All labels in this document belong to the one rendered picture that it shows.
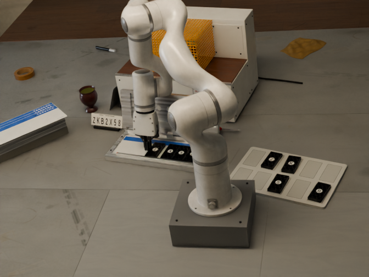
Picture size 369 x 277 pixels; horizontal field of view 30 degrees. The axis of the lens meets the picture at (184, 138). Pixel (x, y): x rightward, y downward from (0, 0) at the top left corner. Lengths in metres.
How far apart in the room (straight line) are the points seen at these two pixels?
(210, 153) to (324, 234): 0.49
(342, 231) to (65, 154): 1.23
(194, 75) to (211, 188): 0.39
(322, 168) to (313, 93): 0.58
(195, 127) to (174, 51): 0.27
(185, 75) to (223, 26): 0.83
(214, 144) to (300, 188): 0.47
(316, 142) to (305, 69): 0.62
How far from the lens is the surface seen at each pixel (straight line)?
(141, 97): 2.72
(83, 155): 2.95
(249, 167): 2.70
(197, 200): 2.41
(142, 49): 2.58
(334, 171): 2.65
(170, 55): 2.26
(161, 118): 2.90
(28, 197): 2.80
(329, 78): 3.28
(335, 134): 2.88
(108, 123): 3.08
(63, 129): 3.11
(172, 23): 2.34
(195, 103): 2.16
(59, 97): 3.44
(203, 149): 2.23
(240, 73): 2.99
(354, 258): 2.32
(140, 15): 2.33
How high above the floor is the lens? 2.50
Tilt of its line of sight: 33 degrees down
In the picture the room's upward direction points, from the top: 9 degrees counter-clockwise
